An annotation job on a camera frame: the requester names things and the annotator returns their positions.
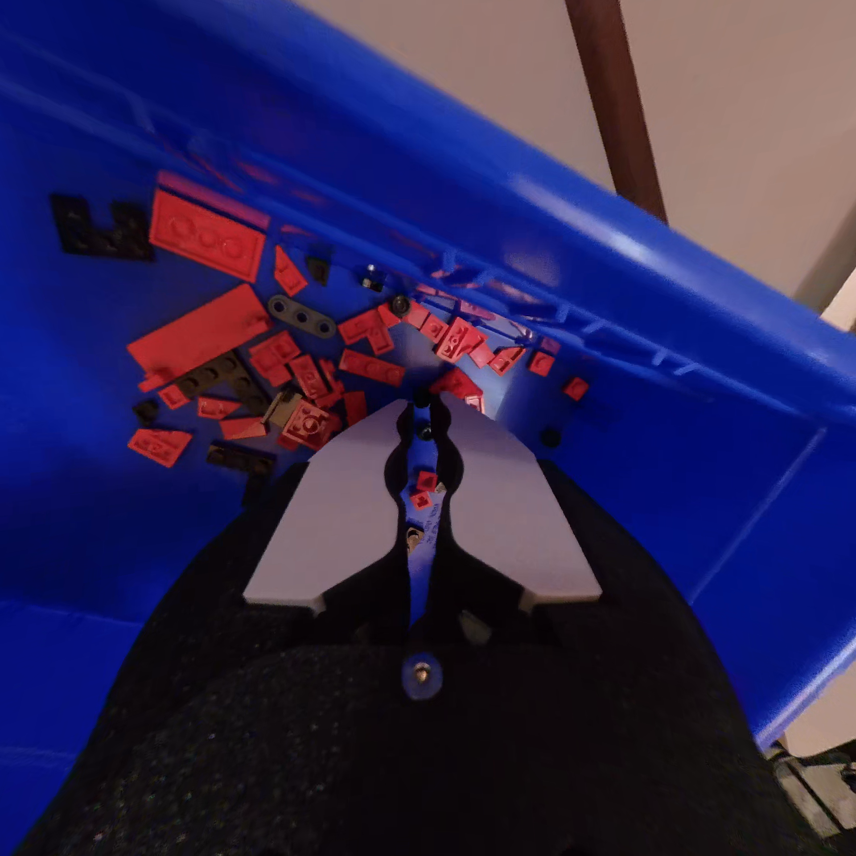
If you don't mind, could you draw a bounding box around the black corner lego plate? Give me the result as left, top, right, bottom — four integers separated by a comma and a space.
50, 194, 156, 262

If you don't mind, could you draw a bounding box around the heap of red lego bricks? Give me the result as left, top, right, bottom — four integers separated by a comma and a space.
127, 170, 591, 516

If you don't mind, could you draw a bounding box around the blue storage bin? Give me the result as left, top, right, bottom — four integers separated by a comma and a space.
0, 0, 856, 856

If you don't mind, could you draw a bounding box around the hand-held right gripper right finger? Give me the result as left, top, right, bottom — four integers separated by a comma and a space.
438, 391, 603, 611

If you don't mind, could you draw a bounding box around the grey three-hole lego beam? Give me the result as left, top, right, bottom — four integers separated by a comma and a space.
267, 294, 337, 340

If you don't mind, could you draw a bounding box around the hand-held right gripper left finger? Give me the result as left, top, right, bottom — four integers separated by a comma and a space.
243, 399, 411, 613

